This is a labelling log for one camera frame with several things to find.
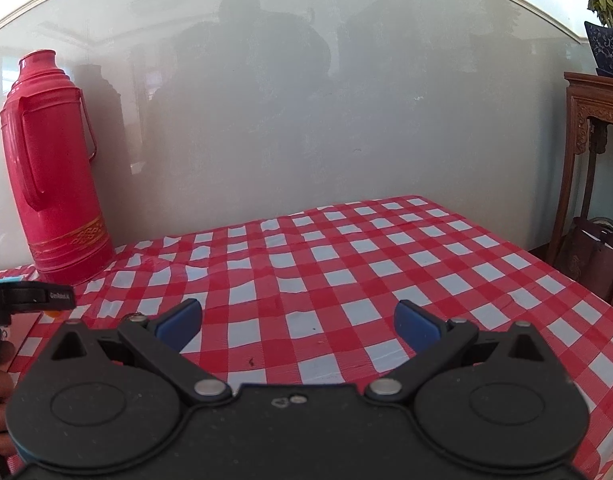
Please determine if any carved wooden side table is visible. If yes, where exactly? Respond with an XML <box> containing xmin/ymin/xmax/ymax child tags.
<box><xmin>545</xmin><ymin>71</ymin><xmax>613</xmax><ymax>281</ymax></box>

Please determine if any red thermos flask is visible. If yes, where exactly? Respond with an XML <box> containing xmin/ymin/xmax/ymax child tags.
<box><xmin>0</xmin><ymin>49</ymin><xmax>114</xmax><ymax>285</ymax></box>

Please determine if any red white checked tablecloth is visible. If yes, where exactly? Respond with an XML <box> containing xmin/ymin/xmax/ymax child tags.
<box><xmin>0</xmin><ymin>195</ymin><xmax>613</xmax><ymax>480</ymax></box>

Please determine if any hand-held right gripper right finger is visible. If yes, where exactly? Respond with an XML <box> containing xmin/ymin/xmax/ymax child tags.
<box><xmin>365</xmin><ymin>300</ymin><xmax>550</xmax><ymax>402</ymax></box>

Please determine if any dark blue patterned plant pot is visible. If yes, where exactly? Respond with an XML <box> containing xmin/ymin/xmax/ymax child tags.
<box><xmin>583</xmin><ymin>21</ymin><xmax>613</xmax><ymax>79</ymax></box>

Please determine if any brown leather bag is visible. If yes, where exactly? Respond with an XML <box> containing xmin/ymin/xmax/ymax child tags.
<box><xmin>560</xmin><ymin>216</ymin><xmax>613</xmax><ymax>307</ymax></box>

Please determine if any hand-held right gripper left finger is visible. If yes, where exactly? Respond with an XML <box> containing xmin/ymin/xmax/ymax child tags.
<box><xmin>51</xmin><ymin>298</ymin><xmax>233</xmax><ymax>401</ymax></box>

